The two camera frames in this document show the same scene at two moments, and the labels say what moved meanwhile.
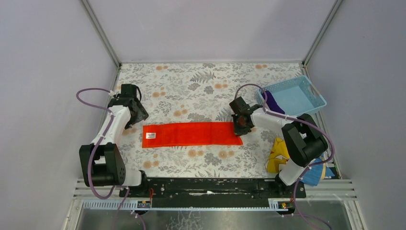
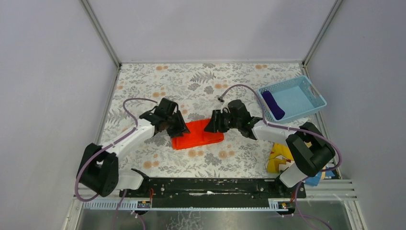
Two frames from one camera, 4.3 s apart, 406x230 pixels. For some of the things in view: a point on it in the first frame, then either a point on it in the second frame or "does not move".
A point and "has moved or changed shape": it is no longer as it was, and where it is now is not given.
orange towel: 188,134 has moved or changed shape
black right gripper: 242,123 → 217,120
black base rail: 213,189 does not move
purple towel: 272,104 does not move
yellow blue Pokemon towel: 318,170 does not move
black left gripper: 137,115 → 173,123
